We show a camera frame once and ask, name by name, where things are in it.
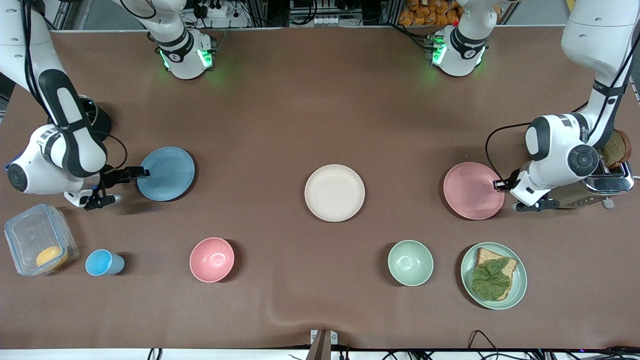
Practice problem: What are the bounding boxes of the bread slice with crust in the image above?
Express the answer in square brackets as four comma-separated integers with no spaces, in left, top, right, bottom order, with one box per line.
[472,247,518,301]

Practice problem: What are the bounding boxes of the blue cup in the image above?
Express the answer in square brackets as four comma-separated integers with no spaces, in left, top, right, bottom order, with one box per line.
[85,249,126,277]

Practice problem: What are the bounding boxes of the green bowl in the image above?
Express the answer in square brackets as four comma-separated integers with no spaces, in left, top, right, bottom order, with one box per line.
[387,240,434,287]

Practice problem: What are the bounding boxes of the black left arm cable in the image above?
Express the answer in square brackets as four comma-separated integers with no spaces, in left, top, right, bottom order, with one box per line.
[484,30,640,185]

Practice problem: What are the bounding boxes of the brown toast slice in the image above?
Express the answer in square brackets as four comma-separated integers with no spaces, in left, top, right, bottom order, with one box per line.
[601,129,632,169]

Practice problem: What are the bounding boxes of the black pot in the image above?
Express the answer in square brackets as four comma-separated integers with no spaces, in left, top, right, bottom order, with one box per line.
[82,101,112,148]

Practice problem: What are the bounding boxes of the black looped floor cable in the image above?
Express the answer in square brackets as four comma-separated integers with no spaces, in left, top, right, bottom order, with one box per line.
[467,330,501,358]

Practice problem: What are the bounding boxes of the metal table bracket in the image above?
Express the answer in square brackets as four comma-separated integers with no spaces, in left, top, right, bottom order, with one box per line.
[310,329,338,360]

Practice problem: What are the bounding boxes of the pink bowl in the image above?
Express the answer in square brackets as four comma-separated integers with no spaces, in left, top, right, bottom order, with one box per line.
[189,237,235,284]

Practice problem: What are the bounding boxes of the beige chrome toaster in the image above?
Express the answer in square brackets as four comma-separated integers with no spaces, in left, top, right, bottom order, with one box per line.
[550,160,635,210]

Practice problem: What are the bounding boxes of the clear plastic container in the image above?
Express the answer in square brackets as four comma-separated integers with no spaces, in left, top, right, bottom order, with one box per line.
[4,202,80,277]

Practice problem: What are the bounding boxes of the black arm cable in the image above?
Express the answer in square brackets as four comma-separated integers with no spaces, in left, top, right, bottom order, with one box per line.
[20,0,129,173]
[484,30,640,185]

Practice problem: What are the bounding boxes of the green plate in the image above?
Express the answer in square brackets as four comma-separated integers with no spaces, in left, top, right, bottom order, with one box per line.
[460,242,528,311]

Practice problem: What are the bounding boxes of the yellow round food piece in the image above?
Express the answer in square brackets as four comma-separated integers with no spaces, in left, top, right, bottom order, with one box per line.
[35,245,69,271]

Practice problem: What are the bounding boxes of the orange bread bag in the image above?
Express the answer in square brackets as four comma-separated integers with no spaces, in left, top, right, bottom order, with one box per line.
[399,0,462,27]

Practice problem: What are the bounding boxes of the pink plate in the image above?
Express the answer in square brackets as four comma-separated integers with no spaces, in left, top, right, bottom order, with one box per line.
[443,161,506,221]

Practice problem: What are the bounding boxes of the beige plate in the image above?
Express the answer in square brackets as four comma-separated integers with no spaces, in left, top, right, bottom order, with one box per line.
[304,164,366,223]

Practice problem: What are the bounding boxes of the blue plate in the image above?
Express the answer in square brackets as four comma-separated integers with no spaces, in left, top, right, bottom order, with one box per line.
[136,146,196,202]

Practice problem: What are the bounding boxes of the green lettuce leaf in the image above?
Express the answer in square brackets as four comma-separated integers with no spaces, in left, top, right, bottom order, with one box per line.
[471,257,512,302]

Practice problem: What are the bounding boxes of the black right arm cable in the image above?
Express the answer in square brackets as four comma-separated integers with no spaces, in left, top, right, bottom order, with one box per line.
[20,0,129,173]

